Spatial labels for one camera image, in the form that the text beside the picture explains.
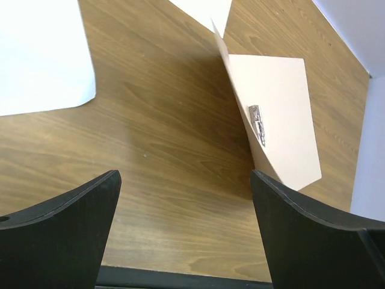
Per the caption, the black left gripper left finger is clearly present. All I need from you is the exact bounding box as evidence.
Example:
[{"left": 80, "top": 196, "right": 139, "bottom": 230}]
[{"left": 1, "top": 170, "right": 121, "bottom": 288}]

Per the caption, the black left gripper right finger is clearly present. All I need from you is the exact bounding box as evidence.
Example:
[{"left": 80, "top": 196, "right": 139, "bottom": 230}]
[{"left": 250, "top": 170, "right": 384, "bottom": 288}]

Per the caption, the beige file folder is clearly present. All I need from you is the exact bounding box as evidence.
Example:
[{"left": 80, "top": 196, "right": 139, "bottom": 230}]
[{"left": 214, "top": 32, "right": 322, "bottom": 190}]

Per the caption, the white paper sheet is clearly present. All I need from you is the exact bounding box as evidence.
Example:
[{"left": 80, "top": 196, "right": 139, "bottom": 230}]
[
  {"left": 1, "top": 1, "right": 96, "bottom": 116},
  {"left": 170, "top": 0, "right": 232, "bottom": 37}
]

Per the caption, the metal folder clip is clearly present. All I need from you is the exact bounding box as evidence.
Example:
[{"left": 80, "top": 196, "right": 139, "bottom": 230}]
[{"left": 248, "top": 105, "right": 266, "bottom": 147}]

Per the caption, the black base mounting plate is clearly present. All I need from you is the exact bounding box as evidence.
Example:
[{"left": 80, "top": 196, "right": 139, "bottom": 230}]
[{"left": 95, "top": 266, "right": 273, "bottom": 288}]

